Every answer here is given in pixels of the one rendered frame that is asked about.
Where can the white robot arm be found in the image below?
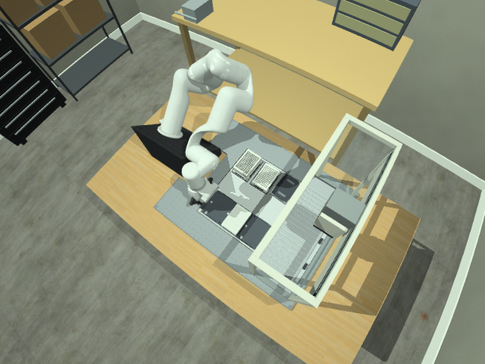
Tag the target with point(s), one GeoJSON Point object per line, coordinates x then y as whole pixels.
{"type": "Point", "coordinates": [200, 79]}

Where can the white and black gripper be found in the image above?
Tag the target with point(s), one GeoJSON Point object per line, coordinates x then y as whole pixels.
{"type": "Point", "coordinates": [195, 195]}

